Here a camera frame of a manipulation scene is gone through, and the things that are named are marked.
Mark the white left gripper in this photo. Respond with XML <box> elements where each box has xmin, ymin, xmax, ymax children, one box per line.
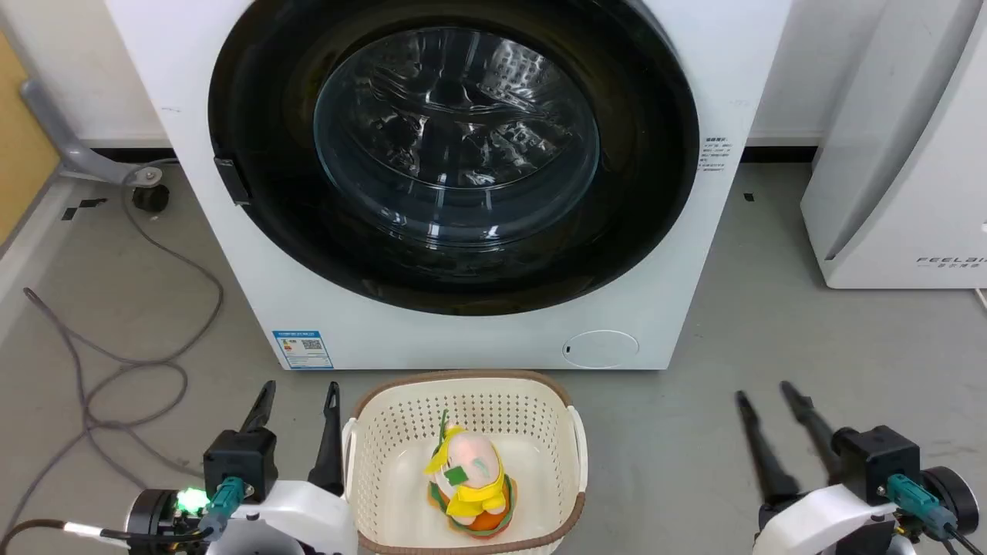
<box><xmin>222</xmin><ymin>380</ymin><xmax>360</xmax><ymax>555</ymax></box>

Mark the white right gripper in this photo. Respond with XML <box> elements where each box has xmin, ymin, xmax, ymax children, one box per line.
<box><xmin>735</xmin><ymin>381</ymin><xmax>897</xmax><ymax>555</ymax></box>

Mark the white front-load washing machine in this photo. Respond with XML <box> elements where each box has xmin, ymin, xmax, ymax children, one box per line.
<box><xmin>104</xmin><ymin>0</ymin><xmax>793</xmax><ymax>372</ymax></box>

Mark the black round washer door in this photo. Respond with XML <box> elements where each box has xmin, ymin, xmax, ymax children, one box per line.
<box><xmin>207</xmin><ymin>0</ymin><xmax>701</xmax><ymax>317</ymax></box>

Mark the blue energy label sticker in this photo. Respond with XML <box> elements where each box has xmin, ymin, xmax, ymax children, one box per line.
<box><xmin>271</xmin><ymin>330</ymin><xmax>334</xmax><ymax>371</ymax></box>

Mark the cream plastic laundry basket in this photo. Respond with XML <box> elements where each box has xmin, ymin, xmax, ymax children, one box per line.
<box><xmin>342</xmin><ymin>370</ymin><xmax>588</xmax><ymax>555</ymax></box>

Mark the yellow and pink doll toy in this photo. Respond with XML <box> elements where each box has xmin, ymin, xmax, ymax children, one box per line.
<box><xmin>423</xmin><ymin>411</ymin><xmax>519</xmax><ymax>539</ymax></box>

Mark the oval white filter cover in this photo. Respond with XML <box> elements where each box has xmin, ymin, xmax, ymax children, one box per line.
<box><xmin>561</xmin><ymin>330</ymin><xmax>640</xmax><ymax>369</ymax></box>

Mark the black caster wheel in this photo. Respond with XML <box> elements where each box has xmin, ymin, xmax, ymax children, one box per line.
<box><xmin>131</xmin><ymin>183</ymin><xmax>171</xmax><ymax>214</ymax></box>

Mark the small printed text sticker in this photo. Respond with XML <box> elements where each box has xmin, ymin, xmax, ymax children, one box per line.
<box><xmin>698</xmin><ymin>139</ymin><xmax>733</xmax><ymax>175</ymax></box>

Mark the white appliance with grey lettering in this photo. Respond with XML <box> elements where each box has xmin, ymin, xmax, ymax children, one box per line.
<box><xmin>800</xmin><ymin>0</ymin><xmax>987</xmax><ymax>291</ymax></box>

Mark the grey metal stand leg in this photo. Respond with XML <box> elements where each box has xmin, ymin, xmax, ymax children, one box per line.
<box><xmin>19</xmin><ymin>79</ymin><xmax>165</xmax><ymax>187</ymax></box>

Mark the yellow wooden panel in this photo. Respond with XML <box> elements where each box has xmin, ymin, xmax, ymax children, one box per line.
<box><xmin>0</xmin><ymin>31</ymin><xmax>62</xmax><ymax>249</ymax></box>

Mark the black cable with teal plug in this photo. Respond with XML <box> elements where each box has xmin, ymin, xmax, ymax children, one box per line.
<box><xmin>885</xmin><ymin>473</ymin><xmax>987</xmax><ymax>555</ymax></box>
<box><xmin>0</xmin><ymin>476</ymin><xmax>248</xmax><ymax>555</ymax></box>

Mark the grey power cable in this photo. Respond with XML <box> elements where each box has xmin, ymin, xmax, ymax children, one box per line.
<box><xmin>0</xmin><ymin>158</ymin><xmax>225</xmax><ymax>537</ymax></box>

